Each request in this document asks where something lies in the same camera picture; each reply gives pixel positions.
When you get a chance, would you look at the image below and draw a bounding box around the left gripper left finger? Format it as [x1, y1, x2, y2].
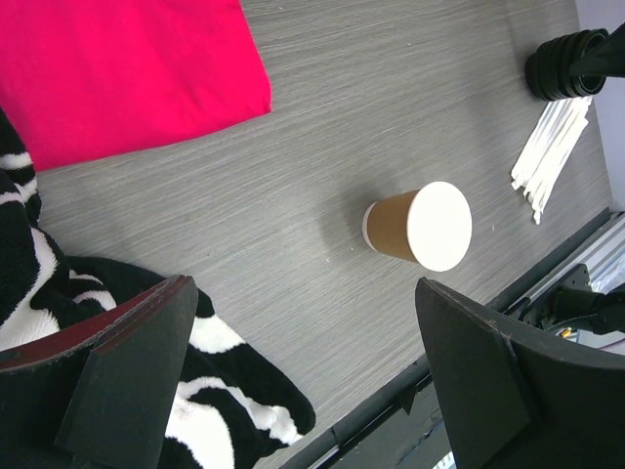
[1, 276, 198, 468]

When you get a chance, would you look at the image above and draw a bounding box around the stack of black lids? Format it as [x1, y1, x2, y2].
[524, 28, 608, 102]

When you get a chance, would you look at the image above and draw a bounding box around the pink folded cloth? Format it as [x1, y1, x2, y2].
[1, 1, 271, 171]

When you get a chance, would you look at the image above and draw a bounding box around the brown paper coffee cup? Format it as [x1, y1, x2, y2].
[362, 181, 473, 273]

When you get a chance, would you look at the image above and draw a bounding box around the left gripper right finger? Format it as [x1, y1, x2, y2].
[415, 277, 624, 468]

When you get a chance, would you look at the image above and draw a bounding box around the zebra print pillow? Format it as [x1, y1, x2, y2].
[1, 120, 315, 468]

